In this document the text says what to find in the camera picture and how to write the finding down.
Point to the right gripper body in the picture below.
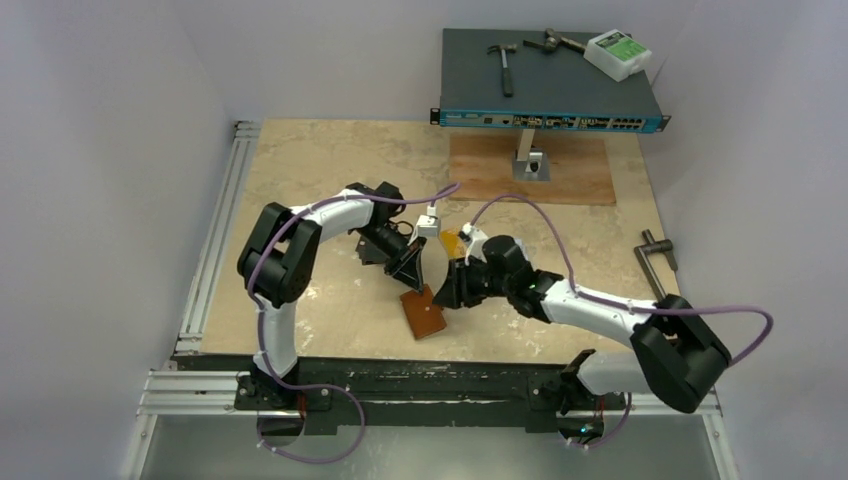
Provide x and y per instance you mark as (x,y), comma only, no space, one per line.
(465,279)

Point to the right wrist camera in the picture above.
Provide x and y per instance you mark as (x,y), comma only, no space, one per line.
(473,239)

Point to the brown wooden board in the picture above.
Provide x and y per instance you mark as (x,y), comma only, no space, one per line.
(574,170)

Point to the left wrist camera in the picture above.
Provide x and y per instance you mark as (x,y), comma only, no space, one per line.
(427,225)

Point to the orange card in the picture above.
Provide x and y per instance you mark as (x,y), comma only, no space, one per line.
(452,243)

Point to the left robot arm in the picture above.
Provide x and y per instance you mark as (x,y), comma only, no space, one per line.
(277,261)

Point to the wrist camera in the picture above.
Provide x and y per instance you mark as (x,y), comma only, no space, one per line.
(427,225)
(473,239)

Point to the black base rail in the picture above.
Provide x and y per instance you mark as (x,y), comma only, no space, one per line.
(328,393)

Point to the silver metal stand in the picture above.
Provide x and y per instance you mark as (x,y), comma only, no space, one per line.
(530,163)

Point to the hammer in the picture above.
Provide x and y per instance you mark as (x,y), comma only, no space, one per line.
(506,76)

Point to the brown leather card holder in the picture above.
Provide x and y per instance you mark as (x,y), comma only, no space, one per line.
(423,317)

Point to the white green box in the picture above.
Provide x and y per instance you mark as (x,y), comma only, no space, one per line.
(617,54)

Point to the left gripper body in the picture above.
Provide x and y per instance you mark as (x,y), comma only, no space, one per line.
(397,261)

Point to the black cards stack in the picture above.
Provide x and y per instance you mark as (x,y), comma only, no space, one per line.
(368,253)

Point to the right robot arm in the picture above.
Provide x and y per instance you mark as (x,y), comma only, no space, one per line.
(672,355)

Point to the aluminium frame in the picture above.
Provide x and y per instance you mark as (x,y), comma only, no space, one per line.
(353,311)

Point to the black metal tool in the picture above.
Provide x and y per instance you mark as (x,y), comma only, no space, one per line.
(555,40)

